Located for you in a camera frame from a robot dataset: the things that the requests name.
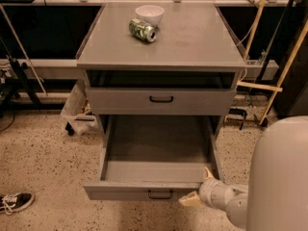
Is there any black white sneaker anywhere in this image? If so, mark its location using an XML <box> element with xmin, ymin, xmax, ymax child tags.
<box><xmin>0</xmin><ymin>192</ymin><xmax>35</xmax><ymax>216</ymax></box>

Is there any white bowl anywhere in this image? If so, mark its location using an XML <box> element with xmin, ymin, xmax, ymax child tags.
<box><xmin>135</xmin><ymin>5</ymin><xmax>165</xmax><ymax>27</ymax></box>

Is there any white thin rod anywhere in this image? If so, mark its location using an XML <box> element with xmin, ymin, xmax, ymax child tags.
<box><xmin>0</xmin><ymin>4</ymin><xmax>48</xmax><ymax>96</ymax></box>

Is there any black floor clamp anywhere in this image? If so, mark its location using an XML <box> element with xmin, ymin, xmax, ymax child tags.
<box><xmin>224</xmin><ymin>108</ymin><xmax>247</xmax><ymax>130</ymax></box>

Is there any grey drawer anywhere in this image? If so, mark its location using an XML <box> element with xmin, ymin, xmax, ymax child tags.
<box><xmin>87</xmin><ymin>70</ymin><xmax>235</xmax><ymax>116</ymax></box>
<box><xmin>84</xmin><ymin>115</ymin><xmax>221</xmax><ymax>201</ymax></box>

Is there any wooden easel frame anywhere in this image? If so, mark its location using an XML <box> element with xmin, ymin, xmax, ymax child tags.
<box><xmin>236</xmin><ymin>0</ymin><xmax>308</xmax><ymax>127</ymax></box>

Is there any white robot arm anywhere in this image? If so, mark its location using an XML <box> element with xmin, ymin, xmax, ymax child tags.
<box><xmin>179</xmin><ymin>115</ymin><xmax>308</xmax><ymax>231</ymax></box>

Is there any grey top drawer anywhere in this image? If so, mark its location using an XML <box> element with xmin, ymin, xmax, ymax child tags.
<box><xmin>87</xmin><ymin>70</ymin><xmax>235</xmax><ymax>116</ymax></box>

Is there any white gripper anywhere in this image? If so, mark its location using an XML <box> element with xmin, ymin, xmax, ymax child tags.
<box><xmin>178</xmin><ymin>167</ymin><xmax>248</xmax><ymax>210</ymax></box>

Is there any grey drawer cabinet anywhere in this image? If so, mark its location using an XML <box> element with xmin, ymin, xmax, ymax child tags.
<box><xmin>77</xmin><ymin>2</ymin><xmax>244</xmax><ymax>131</ymax></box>

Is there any green crushed soda can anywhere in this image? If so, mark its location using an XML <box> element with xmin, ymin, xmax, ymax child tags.
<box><xmin>129</xmin><ymin>18</ymin><xmax>156</xmax><ymax>42</ymax></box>

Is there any clear plastic bag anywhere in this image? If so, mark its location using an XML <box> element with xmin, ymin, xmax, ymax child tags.
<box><xmin>61</xmin><ymin>80</ymin><xmax>100</xmax><ymax>135</ymax></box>

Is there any black tripod stand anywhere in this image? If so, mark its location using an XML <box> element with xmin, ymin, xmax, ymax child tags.
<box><xmin>0</xmin><ymin>37</ymin><xmax>40</xmax><ymax>108</ymax></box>

